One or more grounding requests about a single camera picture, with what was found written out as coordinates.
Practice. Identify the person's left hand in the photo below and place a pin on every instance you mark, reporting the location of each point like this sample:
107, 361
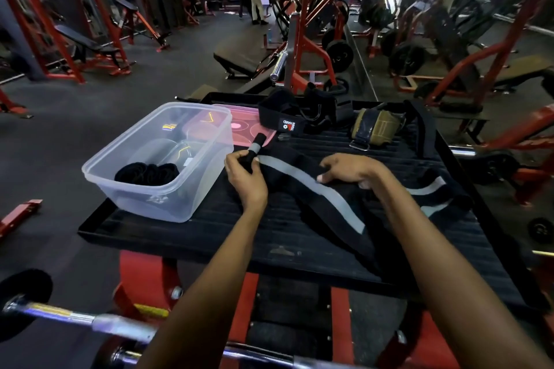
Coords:
249, 187

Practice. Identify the person's right hand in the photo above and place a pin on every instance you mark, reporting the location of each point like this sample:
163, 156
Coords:
359, 170

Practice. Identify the clear plastic container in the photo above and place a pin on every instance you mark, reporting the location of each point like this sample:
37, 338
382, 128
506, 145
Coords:
130, 204

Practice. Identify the person's right forearm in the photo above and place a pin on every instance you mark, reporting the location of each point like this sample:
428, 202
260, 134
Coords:
454, 286

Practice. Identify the person's left forearm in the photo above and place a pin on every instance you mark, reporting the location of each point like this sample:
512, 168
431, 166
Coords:
203, 304

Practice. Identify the pink plastic lid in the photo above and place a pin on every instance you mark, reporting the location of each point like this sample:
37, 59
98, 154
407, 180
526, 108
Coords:
255, 122

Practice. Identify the black ribbed platform tray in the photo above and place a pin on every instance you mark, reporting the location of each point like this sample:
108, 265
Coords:
173, 234

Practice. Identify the black weight plate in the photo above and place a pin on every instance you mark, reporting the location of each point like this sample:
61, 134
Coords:
339, 56

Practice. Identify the chrome barbell sleeve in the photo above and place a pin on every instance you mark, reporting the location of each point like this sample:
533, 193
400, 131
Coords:
278, 66

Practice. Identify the black low bench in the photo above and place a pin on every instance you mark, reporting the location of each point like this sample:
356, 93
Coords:
242, 53

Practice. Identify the red plate-loaded machine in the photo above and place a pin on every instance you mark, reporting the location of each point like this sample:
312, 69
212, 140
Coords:
298, 44

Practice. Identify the blue water bottle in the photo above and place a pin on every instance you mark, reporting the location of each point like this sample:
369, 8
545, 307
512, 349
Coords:
269, 35

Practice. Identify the chrome curl bar black plates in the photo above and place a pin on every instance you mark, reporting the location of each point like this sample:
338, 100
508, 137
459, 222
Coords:
251, 353
121, 325

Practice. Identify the red incline bench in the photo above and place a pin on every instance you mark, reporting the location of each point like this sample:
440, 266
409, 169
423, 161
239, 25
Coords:
126, 3

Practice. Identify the red power rack with bench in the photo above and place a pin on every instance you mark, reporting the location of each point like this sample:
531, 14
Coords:
82, 40

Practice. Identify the large wall mirror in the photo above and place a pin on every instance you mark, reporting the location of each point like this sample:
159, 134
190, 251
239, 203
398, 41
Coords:
497, 35

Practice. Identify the red floor bench frame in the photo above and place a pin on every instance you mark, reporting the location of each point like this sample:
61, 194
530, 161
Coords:
19, 215

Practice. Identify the red squat rack frame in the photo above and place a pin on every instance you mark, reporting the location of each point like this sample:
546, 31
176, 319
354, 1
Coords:
13, 108

